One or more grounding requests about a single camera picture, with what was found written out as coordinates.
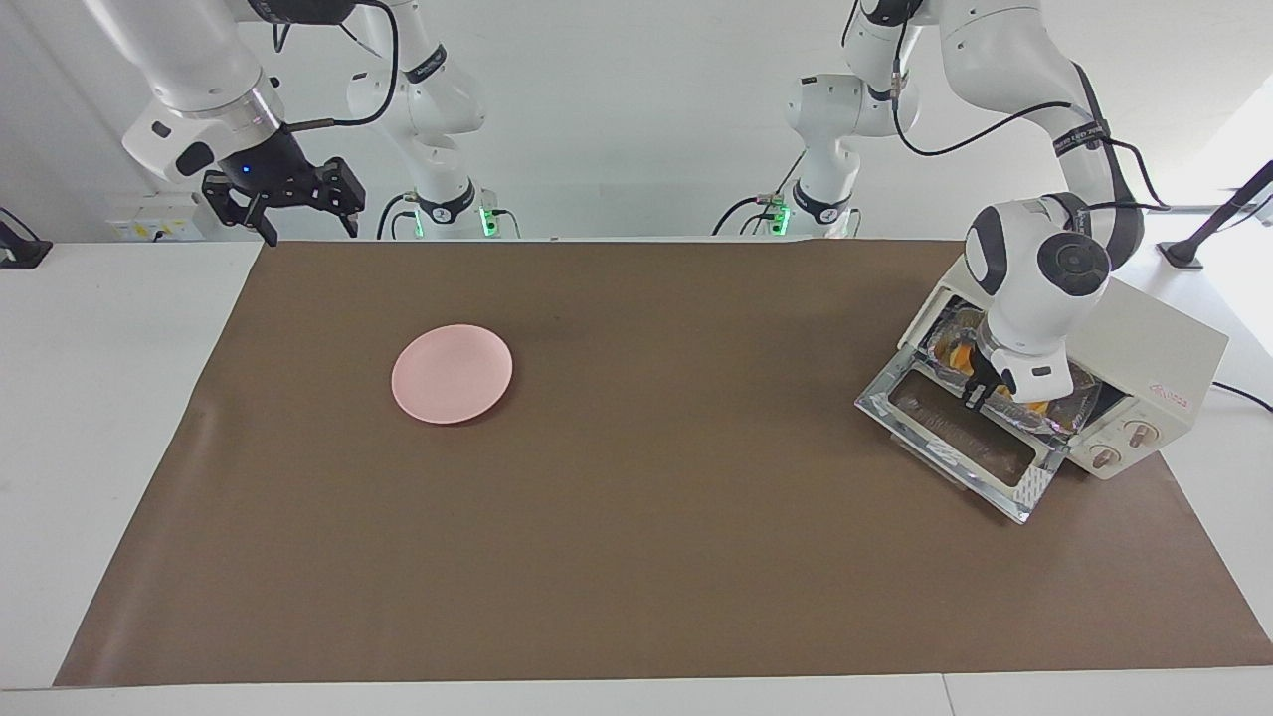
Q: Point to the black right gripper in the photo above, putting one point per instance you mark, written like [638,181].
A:
[273,171]

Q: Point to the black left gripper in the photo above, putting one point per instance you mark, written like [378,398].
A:
[995,371]

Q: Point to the golden bread loaf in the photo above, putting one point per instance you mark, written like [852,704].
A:
[958,354]

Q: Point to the aluminium foil tray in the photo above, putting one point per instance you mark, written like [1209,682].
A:
[1079,403]

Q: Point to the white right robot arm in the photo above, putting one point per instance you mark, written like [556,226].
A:
[199,60]

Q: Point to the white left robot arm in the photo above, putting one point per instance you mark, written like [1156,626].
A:
[1034,288]

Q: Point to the glass oven door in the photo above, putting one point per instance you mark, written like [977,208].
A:
[955,428]

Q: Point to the cream oven knob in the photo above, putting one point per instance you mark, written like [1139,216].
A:
[1142,434]
[1102,457]

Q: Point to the cream toaster oven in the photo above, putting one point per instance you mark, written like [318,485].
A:
[1154,343]

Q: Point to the pink round plate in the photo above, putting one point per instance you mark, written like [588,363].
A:
[453,375]

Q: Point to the short black stand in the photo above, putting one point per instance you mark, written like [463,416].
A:
[20,249]

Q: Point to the tall black stand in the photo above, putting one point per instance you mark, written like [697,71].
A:
[1213,224]

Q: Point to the brown table mat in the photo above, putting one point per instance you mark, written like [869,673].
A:
[646,517]

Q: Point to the white wall power socket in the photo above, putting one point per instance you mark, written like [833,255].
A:
[154,219]

